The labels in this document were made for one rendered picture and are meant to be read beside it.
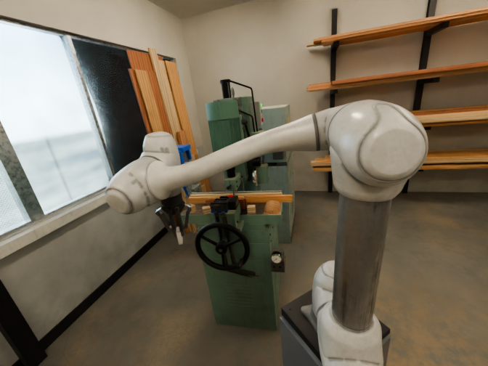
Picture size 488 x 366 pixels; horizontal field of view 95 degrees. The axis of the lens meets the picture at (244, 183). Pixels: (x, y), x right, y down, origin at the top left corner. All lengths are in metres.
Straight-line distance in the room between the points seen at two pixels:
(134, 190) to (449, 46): 3.67
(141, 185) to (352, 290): 0.56
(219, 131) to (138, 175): 0.71
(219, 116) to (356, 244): 0.90
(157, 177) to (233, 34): 3.31
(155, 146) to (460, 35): 3.61
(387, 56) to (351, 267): 3.23
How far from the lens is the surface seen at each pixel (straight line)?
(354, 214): 0.52
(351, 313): 0.69
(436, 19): 3.24
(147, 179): 0.58
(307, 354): 1.08
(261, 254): 1.40
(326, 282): 0.88
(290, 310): 1.11
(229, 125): 1.22
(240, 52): 3.69
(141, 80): 2.77
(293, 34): 3.58
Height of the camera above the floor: 1.50
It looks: 20 degrees down
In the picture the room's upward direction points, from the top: 7 degrees counter-clockwise
